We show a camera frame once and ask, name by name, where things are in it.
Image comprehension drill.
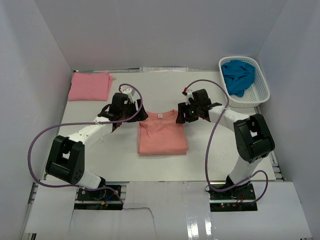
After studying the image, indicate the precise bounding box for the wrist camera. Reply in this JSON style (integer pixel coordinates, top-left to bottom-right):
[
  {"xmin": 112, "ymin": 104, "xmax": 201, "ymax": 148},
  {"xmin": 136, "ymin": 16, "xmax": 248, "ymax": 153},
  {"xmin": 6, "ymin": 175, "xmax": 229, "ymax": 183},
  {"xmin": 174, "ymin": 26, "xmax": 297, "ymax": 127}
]
[
  {"xmin": 120, "ymin": 87, "xmax": 136, "ymax": 103},
  {"xmin": 182, "ymin": 87, "xmax": 194, "ymax": 105}
]

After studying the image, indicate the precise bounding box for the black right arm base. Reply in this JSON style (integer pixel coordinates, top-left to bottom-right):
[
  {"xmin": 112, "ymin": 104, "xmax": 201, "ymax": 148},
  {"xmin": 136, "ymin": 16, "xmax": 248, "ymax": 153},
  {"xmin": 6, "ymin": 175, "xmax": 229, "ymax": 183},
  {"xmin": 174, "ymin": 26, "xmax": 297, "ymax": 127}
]
[{"xmin": 205, "ymin": 183, "xmax": 258, "ymax": 213}]

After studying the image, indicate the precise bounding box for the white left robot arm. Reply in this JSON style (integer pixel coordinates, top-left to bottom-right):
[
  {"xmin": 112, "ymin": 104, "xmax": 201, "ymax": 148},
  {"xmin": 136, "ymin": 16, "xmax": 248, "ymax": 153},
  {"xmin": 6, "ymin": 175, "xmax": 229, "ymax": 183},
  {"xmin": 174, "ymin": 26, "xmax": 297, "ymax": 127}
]
[{"xmin": 45, "ymin": 87, "xmax": 148, "ymax": 189}]

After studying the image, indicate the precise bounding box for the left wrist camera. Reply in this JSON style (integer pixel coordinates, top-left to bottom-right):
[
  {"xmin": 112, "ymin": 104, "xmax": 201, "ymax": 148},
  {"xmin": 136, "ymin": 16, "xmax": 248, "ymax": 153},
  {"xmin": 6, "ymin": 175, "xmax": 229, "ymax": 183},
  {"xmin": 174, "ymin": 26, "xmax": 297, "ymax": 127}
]
[{"xmin": 120, "ymin": 87, "xmax": 136, "ymax": 103}]

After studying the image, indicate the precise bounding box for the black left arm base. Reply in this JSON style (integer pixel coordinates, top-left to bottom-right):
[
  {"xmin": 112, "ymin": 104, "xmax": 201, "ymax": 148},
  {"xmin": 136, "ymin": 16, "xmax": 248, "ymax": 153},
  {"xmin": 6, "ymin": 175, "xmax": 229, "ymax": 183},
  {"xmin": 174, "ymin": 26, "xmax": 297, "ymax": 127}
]
[{"xmin": 74, "ymin": 189, "xmax": 123, "ymax": 211}]

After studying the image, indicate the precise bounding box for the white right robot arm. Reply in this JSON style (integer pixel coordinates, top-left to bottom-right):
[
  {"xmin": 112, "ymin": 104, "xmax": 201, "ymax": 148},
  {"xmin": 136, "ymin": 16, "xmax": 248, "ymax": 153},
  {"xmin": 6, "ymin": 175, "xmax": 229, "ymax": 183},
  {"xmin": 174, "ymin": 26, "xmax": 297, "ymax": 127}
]
[{"xmin": 176, "ymin": 88, "xmax": 275, "ymax": 193}]

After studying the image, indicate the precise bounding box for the folded pink t shirt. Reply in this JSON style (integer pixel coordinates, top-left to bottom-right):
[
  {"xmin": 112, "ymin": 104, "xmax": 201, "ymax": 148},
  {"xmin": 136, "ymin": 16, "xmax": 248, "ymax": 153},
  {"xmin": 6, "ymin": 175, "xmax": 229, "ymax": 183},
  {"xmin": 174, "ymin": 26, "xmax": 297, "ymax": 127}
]
[{"xmin": 68, "ymin": 72, "xmax": 113, "ymax": 101}]

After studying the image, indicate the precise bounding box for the white plastic basket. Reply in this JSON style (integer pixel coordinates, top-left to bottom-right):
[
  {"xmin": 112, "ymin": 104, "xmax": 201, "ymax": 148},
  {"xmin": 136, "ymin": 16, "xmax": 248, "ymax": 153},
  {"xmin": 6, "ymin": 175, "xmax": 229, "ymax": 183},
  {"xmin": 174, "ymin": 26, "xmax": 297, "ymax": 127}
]
[{"xmin": 218, "ymin": 56, "xmax": 270, "ymax": 108}]

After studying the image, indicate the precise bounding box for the salmon orange t shirt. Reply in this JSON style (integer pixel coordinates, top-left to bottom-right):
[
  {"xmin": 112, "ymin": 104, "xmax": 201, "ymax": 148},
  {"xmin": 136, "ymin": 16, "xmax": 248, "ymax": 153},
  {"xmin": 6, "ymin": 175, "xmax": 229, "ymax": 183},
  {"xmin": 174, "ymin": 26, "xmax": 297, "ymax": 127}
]
[{"xmin": 137, "ymin": 109, "xmax": 189, "ymax": 156}]

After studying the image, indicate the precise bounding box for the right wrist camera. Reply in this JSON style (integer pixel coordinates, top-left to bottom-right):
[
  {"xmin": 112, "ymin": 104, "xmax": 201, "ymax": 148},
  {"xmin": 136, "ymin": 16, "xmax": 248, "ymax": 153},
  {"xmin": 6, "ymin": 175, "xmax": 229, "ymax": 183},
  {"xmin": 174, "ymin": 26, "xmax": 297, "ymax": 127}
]
[{"xmin": 182, "ymin": 87, "xmax": 194, "ymax": 105}]

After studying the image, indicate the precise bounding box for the blue t shirt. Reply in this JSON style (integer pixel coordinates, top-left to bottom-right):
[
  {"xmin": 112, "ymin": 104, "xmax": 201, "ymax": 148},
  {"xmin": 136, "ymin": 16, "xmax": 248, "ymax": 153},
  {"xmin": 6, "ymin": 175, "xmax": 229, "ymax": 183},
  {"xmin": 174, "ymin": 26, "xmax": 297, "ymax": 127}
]
[{"xmin": 221, "ymin": 59, "xmax": 256, "ymax": 98}]

